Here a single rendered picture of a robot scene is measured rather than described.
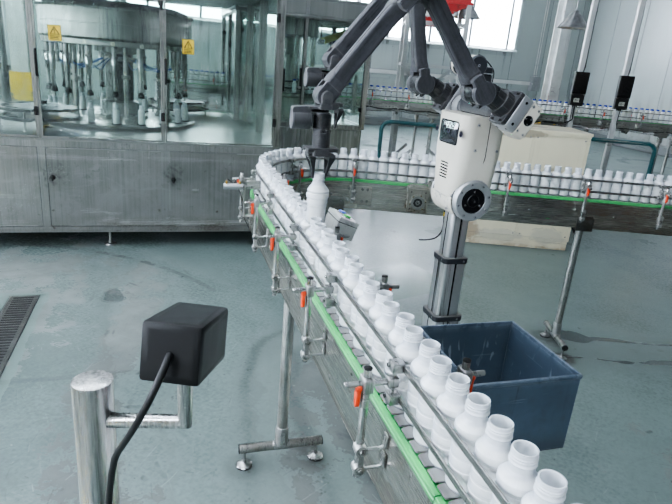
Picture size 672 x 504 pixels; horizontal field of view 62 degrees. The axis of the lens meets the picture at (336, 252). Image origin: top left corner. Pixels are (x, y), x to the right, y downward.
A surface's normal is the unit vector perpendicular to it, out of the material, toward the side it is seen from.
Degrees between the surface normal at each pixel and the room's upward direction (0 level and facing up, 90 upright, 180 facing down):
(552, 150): 90
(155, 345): 78
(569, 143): 90
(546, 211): 93
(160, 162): 90
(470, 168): 101
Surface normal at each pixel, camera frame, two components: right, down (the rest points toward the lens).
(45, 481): 0.08, -0.94
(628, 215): -0.03, 0.32
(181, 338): -0.07, 0.11
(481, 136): 0.28, 0.33
